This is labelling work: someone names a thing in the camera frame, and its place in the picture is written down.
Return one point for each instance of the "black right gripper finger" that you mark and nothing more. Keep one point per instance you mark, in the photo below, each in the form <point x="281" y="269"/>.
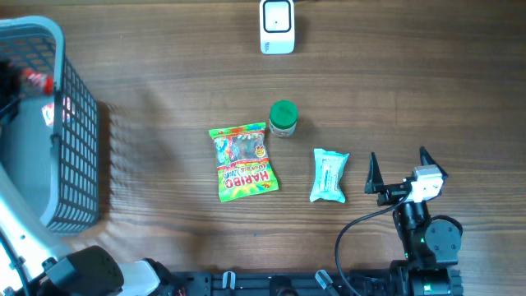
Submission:
<point x="374" y="182"/>
<point x="426" y="159"/>

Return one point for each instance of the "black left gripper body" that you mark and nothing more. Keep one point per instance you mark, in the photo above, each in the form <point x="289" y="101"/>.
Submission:
<point x="9" y="88"/>

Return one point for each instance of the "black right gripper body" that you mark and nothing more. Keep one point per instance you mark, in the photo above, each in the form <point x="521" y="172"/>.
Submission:
<point x="391" y="194"/>

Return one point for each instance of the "red Nescafe stick sachet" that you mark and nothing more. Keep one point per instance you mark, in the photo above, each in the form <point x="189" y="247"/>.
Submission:
<point x="38" y="80"/>

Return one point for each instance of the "red white small packet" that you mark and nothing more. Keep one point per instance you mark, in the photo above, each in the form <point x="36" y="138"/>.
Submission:
<point x="67" y="111"/>

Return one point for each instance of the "teal tissue packet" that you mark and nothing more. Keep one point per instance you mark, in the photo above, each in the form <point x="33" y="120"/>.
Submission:
<point x="329" y="169"/>

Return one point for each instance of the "green lid jar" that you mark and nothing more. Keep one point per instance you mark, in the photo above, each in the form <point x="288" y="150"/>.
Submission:
<point x="283" y="118"/>

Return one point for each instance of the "green Haribo gummy bag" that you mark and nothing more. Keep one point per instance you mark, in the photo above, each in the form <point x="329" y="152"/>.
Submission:
<point x="242" y="162"/>

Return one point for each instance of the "white barcode scanner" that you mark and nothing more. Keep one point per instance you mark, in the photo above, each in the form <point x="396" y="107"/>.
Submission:
<point x="277" y="26"/>

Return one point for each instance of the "grey plastic shopping basket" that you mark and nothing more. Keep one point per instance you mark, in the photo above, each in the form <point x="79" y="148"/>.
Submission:
<point x="56" y="168"/>

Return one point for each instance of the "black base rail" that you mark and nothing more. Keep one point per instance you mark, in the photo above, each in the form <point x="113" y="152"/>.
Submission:
<point x="287" y="283"/>

